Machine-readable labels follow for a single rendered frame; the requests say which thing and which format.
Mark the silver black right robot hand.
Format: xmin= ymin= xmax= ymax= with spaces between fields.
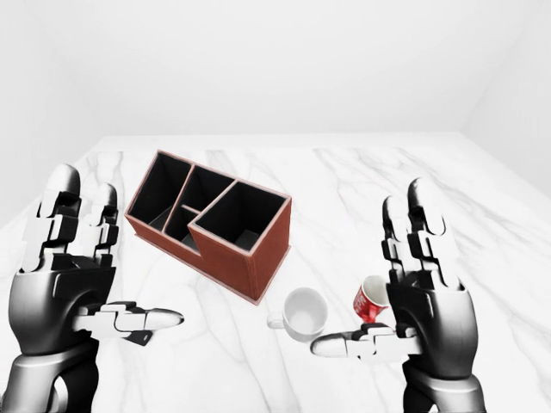
xmin=310 ymin=177 xmax=480 ymax=380

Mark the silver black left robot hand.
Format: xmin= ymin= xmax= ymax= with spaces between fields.
xmin=8 ymin=163 xmax=185 ymax=356

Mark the red mug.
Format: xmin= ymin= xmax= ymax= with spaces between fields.
xmin=352 ymin=274 xmax=391 ymax=324

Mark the white mug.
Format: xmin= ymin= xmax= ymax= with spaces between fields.
xmin=267 ymin=287 xmax=329 ymax=344

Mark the red-brown desk caddy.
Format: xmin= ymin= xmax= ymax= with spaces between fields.
xmin=124 ymin=148 xmax=294 ymax=307

